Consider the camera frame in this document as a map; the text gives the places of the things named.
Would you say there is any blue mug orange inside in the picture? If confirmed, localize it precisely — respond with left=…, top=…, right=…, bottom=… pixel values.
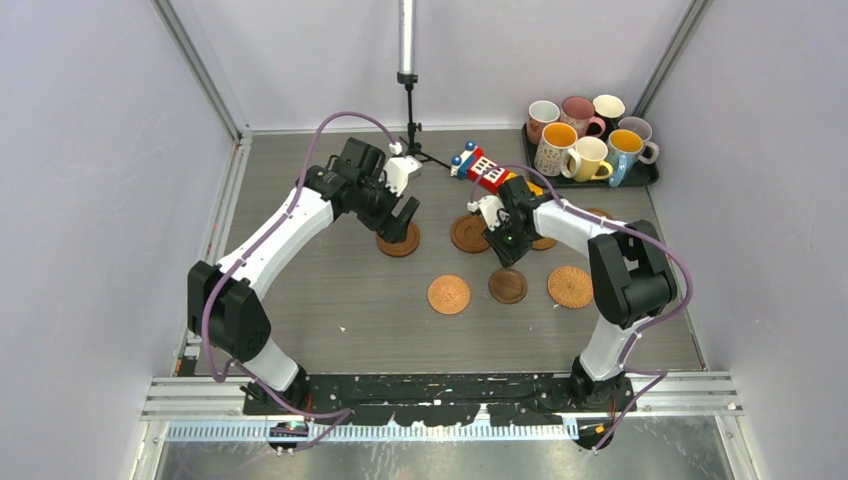
left=605, top=129, right=659, bottom=187

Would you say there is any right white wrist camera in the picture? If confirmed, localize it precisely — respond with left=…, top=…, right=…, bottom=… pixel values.
left=467, top=195, right=505, bottom=231

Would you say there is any black mug white inside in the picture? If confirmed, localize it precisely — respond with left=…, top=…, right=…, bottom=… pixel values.
left=592, top=94, right=626, bottom=137

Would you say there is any grey mug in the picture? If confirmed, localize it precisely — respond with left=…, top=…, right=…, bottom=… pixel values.
left=618, top=116, right=653, bottom=141

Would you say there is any patterned mug orange inside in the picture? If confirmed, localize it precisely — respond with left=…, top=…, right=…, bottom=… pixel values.
left=534, top=122, right=578, bottom=177

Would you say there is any woven coaster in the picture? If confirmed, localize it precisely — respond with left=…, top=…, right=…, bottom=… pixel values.
left=547, top=266, right=594, bottom=309
left=427, top=275, right=471, bottom=315

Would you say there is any toy block house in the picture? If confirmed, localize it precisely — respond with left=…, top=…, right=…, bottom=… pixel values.
left=449, top=141, right=517, bottom=194

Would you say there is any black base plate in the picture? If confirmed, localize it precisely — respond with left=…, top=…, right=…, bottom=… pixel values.
left=280, top=373, right=635, bottom=427

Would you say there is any black tripod with pole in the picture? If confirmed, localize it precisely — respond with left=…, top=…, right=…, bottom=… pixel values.
left=396, top=0, right=450, bottom=171

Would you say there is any pink mug white inside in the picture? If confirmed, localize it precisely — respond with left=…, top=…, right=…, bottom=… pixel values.
left=525, top=100, right=560, bottom=145

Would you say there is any black tray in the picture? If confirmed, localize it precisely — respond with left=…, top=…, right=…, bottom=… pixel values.
left=520, top=123, right=660, bottom=189

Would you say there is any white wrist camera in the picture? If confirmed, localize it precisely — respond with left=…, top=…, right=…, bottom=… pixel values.
left=467, top=195, right=505, bottom=231
left=383, top=156, right=422, bottom=198

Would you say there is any ridged wooden coaster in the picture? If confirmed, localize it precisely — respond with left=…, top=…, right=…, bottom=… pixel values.
left=450, top=215, right=490, bottom=254
left=531, top=237, right=557, bottom=251
left=376, top=222, right=421, bottom=258
left=586, top=208, right=614, bottom=220

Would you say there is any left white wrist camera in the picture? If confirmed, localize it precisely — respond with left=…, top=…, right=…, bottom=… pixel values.
left=383, top=156, right=422, bottom=198

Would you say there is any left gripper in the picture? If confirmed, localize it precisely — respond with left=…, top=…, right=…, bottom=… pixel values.
left=354, top=169, right=418, bottom=244

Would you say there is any yellow mug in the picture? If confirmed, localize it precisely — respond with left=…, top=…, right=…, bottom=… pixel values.
left=561, top=136, right=614, bottom=182

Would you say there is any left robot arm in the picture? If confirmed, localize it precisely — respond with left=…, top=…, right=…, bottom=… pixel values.
left=187, top=137, right=422, bottom=414

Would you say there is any dark wooden coaster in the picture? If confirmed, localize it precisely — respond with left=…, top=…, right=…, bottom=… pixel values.
left=488, top=268, right=528, bottom=305

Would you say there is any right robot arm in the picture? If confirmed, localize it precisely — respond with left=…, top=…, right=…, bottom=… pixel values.
left=467, top=176, right=678, bottom=411

